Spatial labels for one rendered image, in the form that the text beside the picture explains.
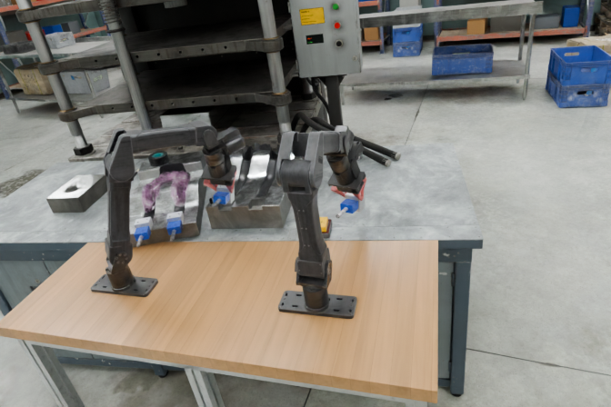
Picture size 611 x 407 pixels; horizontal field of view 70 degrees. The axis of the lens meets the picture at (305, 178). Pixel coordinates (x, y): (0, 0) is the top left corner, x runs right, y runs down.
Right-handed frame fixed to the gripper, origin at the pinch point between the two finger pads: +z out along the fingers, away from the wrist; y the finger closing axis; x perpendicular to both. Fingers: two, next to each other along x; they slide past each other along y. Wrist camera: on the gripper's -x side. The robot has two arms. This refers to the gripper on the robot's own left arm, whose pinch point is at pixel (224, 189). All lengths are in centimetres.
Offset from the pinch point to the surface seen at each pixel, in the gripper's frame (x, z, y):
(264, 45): -77, -6, 4
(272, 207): 3.2, 3.0, -16.9
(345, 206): 5.2, -4.3, -41.3
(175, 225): 12.8, 5.6, 14.5
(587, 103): -264, 161, -237
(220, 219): 5.8, 9.4, 1.6
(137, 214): 6.0, 12.1, 33.4
